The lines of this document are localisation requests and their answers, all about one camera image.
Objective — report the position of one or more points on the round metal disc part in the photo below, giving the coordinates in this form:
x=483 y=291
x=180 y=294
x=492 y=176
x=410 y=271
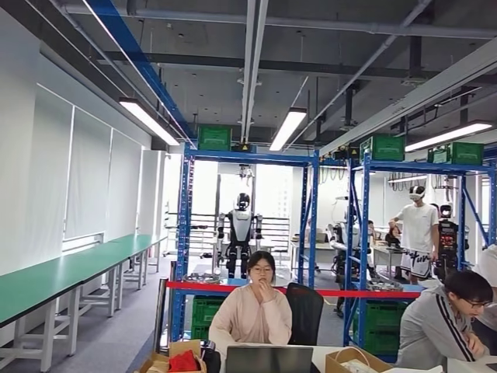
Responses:
x=201 y=279
x=384 y=286

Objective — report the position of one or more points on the blue ceiling beam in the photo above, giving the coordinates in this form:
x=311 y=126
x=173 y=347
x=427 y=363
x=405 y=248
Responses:
x=130 y=46

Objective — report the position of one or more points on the person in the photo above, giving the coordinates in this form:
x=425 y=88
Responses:
x=489 y=267
x=417 y=226
x=248 y=319
x=423 y=329

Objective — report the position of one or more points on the red cloth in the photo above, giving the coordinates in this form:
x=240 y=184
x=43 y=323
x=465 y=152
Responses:
x=184 y=362

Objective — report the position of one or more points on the white ceiling rail pair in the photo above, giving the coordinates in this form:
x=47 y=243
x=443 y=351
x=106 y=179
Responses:
x=244 y=103

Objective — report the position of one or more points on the red barrier tape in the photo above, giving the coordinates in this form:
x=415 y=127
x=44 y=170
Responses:
x=349 y=294

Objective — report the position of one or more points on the dark grey laptop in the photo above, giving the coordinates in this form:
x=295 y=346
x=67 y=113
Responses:
x=268 y=360

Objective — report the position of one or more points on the ceiling light strip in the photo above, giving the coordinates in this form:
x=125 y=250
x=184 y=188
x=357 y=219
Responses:
x=147 y=119
x=446 y=136
x=289 y=127

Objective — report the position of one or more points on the black yellow hoist trolley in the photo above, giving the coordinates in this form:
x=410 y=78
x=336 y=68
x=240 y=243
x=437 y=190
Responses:
x=243 y=148

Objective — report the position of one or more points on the brown cardboard box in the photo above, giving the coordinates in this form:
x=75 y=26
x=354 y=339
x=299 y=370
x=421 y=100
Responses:
x=334 y=366
x=184 y=346

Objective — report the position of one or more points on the blue metal shelf rack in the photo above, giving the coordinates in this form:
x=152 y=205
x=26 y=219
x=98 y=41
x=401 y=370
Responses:
x=252 y=157
x=365 y=231

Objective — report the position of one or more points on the black barrier post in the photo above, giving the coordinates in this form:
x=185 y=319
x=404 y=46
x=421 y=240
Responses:
x=160 y=314

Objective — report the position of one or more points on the white desk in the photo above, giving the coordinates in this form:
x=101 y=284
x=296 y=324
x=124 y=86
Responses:
x=319 y=363

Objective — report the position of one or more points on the black office chair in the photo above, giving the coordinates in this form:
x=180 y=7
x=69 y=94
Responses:
x=305 y=314

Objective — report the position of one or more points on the green plastic crate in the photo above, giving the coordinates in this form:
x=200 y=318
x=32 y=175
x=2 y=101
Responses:
x=439 y=156
x=214 y=139
x=386 y=148
x=378 y=329
x=467 y=153
x=204 y=311

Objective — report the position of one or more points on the white VR headset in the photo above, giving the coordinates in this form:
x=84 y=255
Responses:
x=416 y=194

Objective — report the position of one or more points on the white black humanoid robot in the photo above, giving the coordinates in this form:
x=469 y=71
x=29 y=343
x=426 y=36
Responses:
x=240 y=226
x=339 y=234

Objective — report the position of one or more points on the white roller blind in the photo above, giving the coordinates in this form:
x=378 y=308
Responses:
x=124 y=185
x=87 y=175
x=54 y=170

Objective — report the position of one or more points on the long green top workbench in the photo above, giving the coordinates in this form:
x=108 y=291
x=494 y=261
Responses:
x=58 y=270

